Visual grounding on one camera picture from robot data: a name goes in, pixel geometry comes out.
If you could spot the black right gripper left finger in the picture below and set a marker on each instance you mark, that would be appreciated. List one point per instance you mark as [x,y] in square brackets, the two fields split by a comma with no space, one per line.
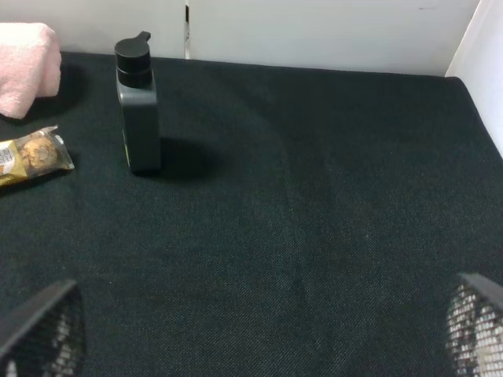
[45,336]

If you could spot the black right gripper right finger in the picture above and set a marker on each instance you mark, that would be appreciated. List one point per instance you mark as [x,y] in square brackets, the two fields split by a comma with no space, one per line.
[474,326]

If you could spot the dark grey pump bottle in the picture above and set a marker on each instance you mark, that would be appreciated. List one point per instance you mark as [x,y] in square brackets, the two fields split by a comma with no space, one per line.
[136,90]

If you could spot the gold chocolate candy pack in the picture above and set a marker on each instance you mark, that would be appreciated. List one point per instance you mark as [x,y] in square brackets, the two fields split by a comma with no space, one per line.
[37,154]

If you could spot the black table cloth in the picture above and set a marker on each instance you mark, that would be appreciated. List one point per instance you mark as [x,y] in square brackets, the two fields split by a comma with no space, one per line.
[304,223]

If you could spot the pink towel right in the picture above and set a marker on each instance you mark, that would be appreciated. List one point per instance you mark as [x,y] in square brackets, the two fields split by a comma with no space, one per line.
[30,66]

